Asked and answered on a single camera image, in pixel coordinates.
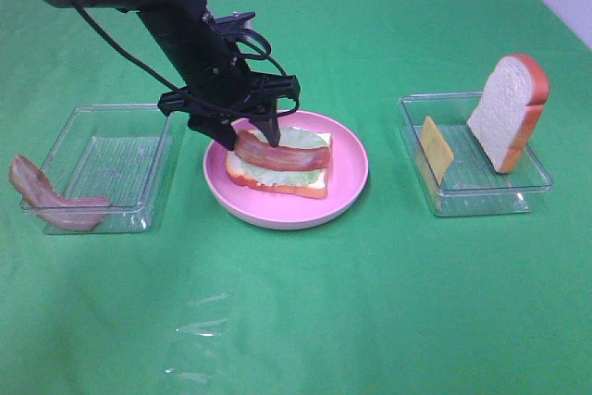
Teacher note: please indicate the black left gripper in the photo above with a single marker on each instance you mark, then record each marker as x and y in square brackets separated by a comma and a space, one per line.
[234, 85]

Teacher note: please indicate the pink round plate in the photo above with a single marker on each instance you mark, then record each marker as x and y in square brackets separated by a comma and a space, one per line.
[346, 180]

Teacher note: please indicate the clear right plastic container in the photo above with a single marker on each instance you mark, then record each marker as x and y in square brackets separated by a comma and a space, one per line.
[470, 186]

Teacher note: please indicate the clear left plastic container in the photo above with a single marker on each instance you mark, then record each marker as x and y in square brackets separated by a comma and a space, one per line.
[124, 153]

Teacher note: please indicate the bacon strip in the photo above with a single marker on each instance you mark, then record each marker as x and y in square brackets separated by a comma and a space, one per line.
[41, 196]
[298, 150]

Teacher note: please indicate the green lettuce leaf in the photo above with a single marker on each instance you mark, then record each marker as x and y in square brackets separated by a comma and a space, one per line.
[296, 175]

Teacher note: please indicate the clear plastic container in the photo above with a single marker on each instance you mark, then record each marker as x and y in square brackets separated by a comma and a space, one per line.
[470, 186]
[124, 153]

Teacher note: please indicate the yellow cheese slice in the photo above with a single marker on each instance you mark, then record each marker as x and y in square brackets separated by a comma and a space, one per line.
[437, 151]

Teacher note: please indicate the bread slice with brown crust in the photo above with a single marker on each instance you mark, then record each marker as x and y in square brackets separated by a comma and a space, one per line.
[277, 182]

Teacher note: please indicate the upright bread slice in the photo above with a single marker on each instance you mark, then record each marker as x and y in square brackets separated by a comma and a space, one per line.
[510, 106]

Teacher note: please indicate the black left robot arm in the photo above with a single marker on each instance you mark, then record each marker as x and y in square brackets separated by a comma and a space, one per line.
[180, 26]

